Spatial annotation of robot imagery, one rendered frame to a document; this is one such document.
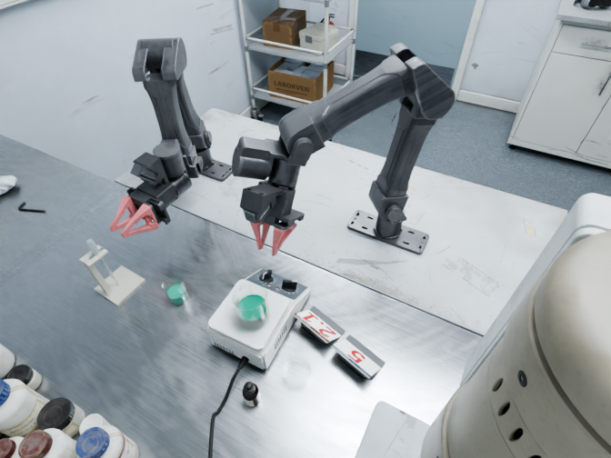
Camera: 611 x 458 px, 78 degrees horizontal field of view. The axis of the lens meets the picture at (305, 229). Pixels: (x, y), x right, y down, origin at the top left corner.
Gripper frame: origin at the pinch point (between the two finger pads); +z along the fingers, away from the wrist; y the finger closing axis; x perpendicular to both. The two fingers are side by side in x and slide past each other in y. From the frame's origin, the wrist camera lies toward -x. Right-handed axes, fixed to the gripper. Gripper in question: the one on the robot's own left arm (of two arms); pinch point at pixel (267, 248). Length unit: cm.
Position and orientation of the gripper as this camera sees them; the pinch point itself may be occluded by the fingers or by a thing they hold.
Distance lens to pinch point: 80.1
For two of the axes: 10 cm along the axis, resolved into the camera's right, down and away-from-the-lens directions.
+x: 4.2, -2.2, 8.8
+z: -2.3, 9.1, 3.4
